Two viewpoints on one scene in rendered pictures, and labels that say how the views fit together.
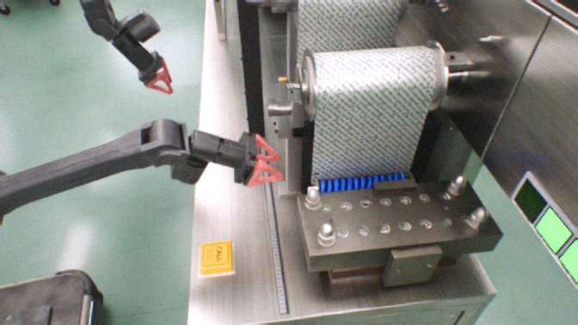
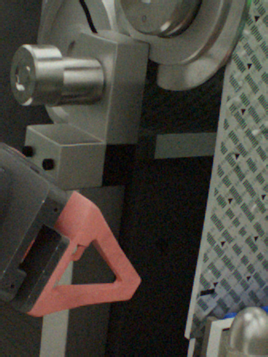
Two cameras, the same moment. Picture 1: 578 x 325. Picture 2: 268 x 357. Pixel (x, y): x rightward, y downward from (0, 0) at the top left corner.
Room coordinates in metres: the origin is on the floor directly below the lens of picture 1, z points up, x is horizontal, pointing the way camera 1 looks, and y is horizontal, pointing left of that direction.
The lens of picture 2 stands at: (0.15, 0.25, 1.29)
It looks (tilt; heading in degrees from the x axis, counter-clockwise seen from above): 17 degrees down; 332
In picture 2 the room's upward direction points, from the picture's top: 7 degrees clockwise
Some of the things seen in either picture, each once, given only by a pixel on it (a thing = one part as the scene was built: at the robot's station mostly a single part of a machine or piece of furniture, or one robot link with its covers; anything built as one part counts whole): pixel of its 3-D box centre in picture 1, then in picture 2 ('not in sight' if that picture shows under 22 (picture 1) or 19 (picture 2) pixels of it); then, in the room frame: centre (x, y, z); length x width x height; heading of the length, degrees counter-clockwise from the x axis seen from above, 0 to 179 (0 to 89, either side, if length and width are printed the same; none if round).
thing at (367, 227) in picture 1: (392, 222); not in sight; (0.52, -0.23, 1.00); 0.40 x 0.16 x 0.06; 98
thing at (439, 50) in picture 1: (428, 76); not in sight; (0.71, -0.30, 1.25); 0.15 x 0.01 x 0.15; 8
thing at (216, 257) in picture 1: (216, 257); not in sight; (0.49, 0.17, 0.91); 0.07 x 0.07 x 0.02; 8
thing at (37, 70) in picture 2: (271, 107); (36, 75); (0.70, 0.04, 1.18); 0.04 x 0.02 x 0.04; 8
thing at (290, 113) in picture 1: (288, 148); (65, 249); (0.71, 0.00, 1.05); 0.06 x 0.05 x 0.31; 98
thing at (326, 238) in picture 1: (327, 232); not in sight; (0.46, -0.08, 1.05); 0.04 x 0.04 x 0.04
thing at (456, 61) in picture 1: (454, 60); not in sight; (0.72, -0.34, 1.28); 0.06 x 0.05 x 0.02; 98
